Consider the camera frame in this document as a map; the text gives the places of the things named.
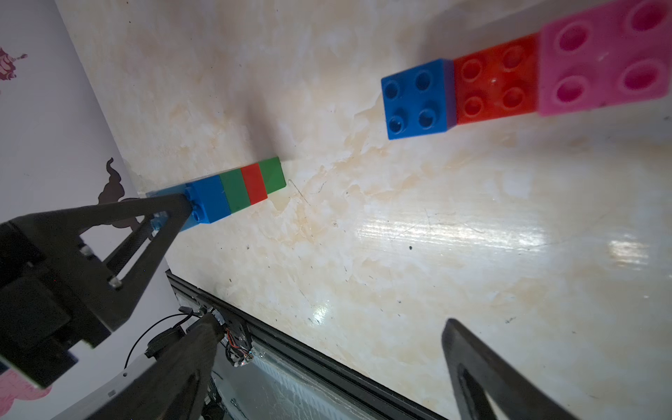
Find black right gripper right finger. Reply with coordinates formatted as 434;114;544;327
442;318;575;419

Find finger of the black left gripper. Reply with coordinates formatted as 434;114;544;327
10;194;193;333

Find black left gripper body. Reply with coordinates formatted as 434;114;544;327
1;222;111;389

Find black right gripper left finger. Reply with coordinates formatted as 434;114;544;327
89;313;225;419

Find small light blue lego brick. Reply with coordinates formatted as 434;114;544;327
145;182;201;235

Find long blue lego brick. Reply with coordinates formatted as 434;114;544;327
185;175;231;224

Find long green lego brick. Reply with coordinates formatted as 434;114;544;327
219;169;251;213

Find red lego brick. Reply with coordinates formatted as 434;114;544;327
241;163;268;205
454;33;539;125

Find small green lego brick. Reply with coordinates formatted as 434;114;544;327
258;157;286;195

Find small dark blue lego brick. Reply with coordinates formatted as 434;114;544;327
381;59;457;140

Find pink lego brick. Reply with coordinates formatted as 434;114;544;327
538;0;671;117

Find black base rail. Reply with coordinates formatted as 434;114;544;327
166;271;439;419

